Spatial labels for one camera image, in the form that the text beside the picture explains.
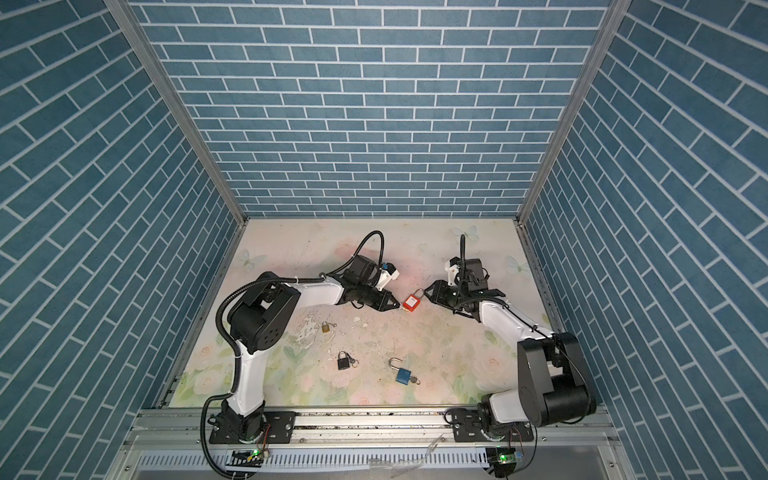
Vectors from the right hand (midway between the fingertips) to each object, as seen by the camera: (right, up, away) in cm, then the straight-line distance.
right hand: (428, 289), depth 90 cm
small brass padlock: (-32, -12, +2) cm, 34 cm away
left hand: (-9, -6, +5) cm, 12 cm away
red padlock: (-5, -5, +6) cm, 9 cm away
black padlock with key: (-24, -19, -5) cm, 31 cm away
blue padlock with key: (-8, -23, -7) cm, 25 cm away
